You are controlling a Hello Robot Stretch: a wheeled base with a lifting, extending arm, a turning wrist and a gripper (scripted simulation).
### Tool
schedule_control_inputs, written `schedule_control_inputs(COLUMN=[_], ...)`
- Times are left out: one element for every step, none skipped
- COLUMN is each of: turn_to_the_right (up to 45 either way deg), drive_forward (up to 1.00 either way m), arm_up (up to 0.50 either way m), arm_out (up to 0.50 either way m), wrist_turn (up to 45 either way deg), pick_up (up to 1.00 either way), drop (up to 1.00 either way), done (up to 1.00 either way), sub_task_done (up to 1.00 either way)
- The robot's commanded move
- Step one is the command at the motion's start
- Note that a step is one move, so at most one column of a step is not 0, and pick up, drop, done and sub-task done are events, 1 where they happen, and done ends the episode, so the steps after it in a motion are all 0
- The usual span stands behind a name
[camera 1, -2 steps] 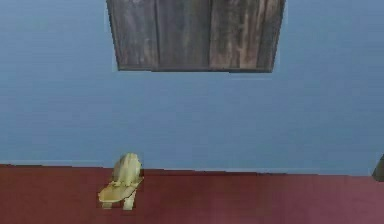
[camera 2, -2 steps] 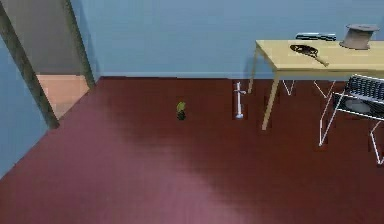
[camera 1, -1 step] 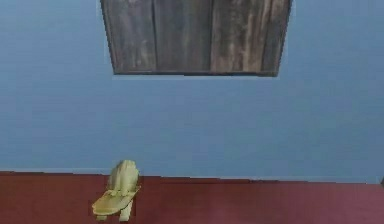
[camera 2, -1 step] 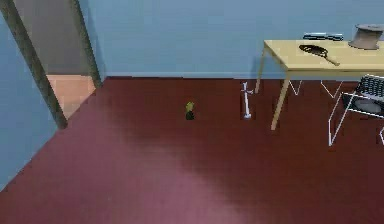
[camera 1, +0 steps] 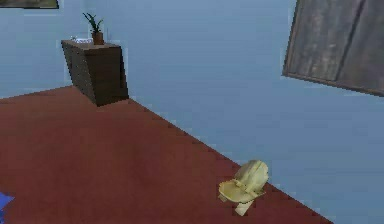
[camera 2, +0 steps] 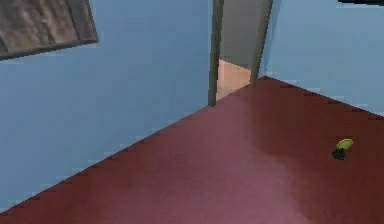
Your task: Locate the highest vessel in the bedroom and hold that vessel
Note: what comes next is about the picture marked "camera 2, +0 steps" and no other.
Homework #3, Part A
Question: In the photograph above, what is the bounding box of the yellow-green disc on black base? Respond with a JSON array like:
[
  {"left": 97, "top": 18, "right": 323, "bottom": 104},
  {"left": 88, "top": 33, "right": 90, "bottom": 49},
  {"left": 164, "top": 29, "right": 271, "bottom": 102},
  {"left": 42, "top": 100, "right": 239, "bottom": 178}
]
[{"left": 331, "top": 138, "right": 354, "bottom": 161}]

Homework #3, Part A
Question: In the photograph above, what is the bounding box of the grey-green door frame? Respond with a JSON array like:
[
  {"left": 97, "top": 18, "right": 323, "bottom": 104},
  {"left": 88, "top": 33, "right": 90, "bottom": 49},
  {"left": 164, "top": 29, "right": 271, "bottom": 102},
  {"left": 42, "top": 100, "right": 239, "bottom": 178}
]
[{"left": 207, "top": 0, "right": 275, "bottom": 108}]

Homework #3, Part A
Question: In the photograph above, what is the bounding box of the brown framed wall picture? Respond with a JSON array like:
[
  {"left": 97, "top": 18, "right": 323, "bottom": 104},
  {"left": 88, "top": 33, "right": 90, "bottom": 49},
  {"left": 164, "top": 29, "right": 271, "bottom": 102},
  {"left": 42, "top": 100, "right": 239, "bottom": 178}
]
[{"left": 0, "top": 0, "right": 100, "bottom": 62}]

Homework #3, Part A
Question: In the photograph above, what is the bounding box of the black flat wall object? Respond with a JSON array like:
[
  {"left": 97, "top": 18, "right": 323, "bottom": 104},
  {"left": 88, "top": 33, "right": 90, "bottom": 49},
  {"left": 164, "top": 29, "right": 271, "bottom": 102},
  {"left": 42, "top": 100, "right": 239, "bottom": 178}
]
[{"left": 337, "top": 0, "right": 384, "bottom": 7}]

